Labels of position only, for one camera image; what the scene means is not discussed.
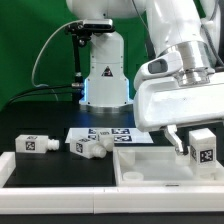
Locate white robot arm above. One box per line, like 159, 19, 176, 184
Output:
66, 0, 224, 153

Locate white U-shaped fence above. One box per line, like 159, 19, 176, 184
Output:
0, 152, 224, 214

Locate camera on black stand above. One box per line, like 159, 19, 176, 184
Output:
65, 19, 115, 89

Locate white marker sheet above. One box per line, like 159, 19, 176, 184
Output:
65, 127, 153, 144

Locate white square tabletop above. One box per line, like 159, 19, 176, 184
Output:
113, 146, 224, 187

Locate grey camera cable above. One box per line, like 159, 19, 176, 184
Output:
30, 19, 84, 88

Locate black cables on table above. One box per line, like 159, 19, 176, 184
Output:
6, 83, 84, 106

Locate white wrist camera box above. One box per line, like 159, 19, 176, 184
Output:
134, 51, 183, 89

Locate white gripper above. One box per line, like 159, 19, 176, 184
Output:
133, 72, 224, 155

